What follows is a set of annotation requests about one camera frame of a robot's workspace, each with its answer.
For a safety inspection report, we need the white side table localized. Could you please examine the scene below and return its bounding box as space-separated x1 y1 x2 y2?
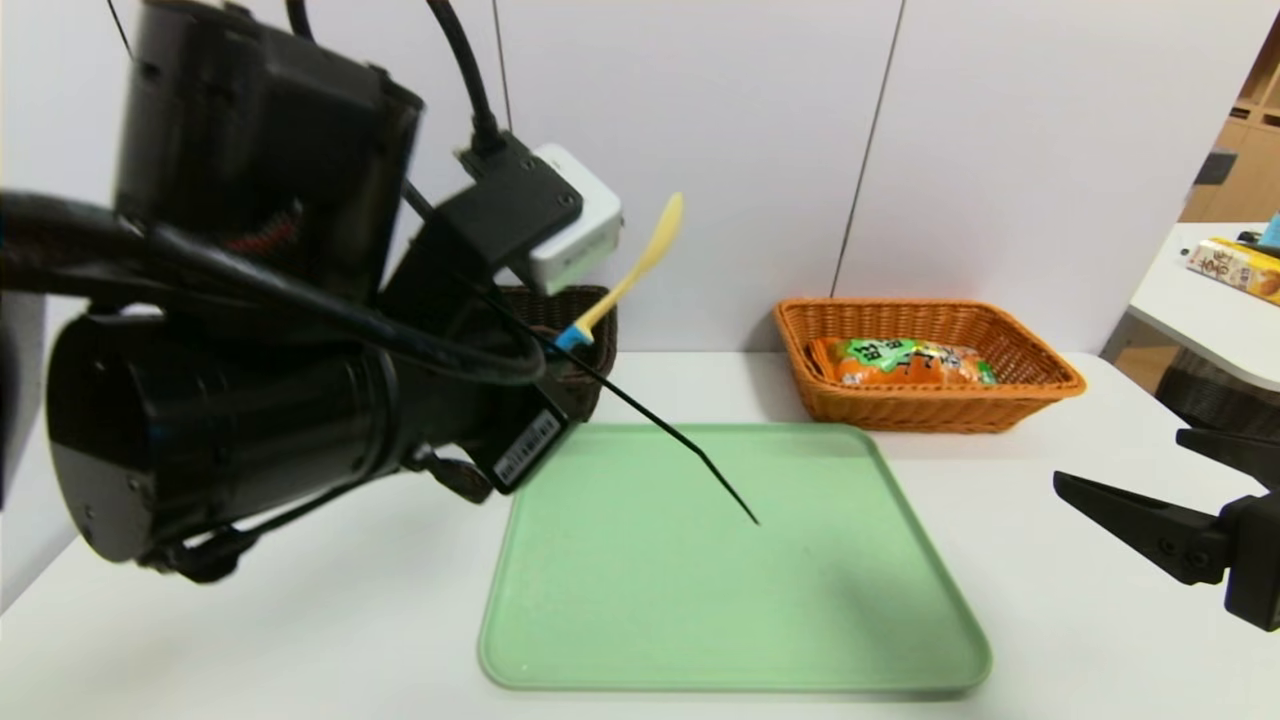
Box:
1127 223 1280 393

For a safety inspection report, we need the wooden shelf unit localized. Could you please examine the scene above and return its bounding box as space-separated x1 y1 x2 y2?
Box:
1178 10 1280 225

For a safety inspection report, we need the dark woven chair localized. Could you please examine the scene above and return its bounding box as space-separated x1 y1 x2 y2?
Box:
1155 350 1280 441

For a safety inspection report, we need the orange wicker basket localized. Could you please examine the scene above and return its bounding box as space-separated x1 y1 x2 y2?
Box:
772 298 1087 434

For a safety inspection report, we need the orange snack bag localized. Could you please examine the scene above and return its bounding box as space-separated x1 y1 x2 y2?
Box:
808 337 998 388

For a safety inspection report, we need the dark brown wicker basket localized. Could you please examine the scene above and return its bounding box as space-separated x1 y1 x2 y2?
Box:
497 285 618 423

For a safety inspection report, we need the yellow printed carton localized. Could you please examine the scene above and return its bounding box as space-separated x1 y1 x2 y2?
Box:
1184 238 1280 308

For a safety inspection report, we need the black left camera cable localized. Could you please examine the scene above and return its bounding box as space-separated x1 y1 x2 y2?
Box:
285 0 506 151

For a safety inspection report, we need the light green plastic tray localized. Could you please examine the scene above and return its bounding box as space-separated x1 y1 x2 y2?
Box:
478 423 992 693

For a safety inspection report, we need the yellow spoon with blue handle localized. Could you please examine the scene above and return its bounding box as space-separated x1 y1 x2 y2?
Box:
553 192 686 352

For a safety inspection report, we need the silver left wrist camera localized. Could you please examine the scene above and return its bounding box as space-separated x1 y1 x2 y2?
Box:
525 142 624 297

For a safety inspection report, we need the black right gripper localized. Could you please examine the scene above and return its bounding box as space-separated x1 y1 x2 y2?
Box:
1052 427 1280 633

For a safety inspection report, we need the black thin zip tie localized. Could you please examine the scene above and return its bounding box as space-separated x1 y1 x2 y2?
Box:
400 180 761 526

